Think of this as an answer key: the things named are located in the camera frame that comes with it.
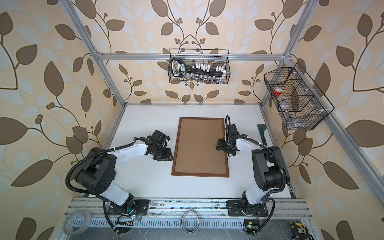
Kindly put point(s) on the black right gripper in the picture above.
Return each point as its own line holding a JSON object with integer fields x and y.
{"x": 220, "y": 145}

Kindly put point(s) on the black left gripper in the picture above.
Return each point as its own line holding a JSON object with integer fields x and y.
{"x": 168, "y": 156}

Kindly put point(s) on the brown wooden picture frame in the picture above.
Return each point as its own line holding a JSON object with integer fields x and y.
{"x": 199, "y": 175}

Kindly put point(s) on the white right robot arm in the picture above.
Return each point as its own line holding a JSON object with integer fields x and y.
{"x": 269, "y": 168}

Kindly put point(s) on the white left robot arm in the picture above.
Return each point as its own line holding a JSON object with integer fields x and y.
{"x": 95, "y": 174}

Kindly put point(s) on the red capped clear container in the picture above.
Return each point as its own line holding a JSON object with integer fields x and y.
{"x": 277, "y": 91}

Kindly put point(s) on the black socket set holder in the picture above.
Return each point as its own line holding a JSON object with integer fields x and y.
{"x": 179, "y": 68}

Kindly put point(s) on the yellow black tape measure right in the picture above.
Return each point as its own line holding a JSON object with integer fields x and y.
{"x": 299, "y": 232}

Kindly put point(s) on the clear tape roll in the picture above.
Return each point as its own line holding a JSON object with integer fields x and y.
{"x": 70, "y": 223}

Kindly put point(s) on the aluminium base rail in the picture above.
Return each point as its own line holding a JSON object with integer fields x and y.
{"x": 188, "y": 213}

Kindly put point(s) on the black wire basket right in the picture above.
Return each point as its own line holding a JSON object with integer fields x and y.
{"x": 301, "y": 106}

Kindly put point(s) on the black wire basket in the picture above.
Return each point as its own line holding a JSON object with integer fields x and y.
{"x": 213, "y": 57}
{"x": 301, "y": 106}

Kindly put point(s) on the black wire basket back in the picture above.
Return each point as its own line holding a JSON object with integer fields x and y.
{"x": 213, "y": 57}

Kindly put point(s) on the aluminium cage frame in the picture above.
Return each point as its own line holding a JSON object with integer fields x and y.
{"x": 369, "y": 172}

